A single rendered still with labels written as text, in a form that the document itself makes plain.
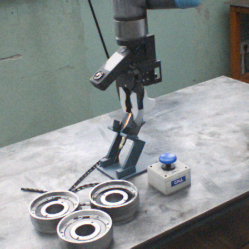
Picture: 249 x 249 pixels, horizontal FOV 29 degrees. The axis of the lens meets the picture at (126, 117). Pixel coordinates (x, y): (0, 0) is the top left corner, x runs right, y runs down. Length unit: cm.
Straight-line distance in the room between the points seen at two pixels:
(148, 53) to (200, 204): 36
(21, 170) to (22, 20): 141
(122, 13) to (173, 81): 210
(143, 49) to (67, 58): 161
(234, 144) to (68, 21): 159
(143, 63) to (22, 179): 41
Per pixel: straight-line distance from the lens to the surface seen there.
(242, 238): 137
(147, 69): 111
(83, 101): 282
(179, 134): 135
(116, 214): 100
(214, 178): 114
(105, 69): 109
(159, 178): 108
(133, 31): 107
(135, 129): 116
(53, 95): 272
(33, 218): 101
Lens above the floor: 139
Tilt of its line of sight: 23 degrees down
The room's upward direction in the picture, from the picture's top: 6 degrees counter-clockwise
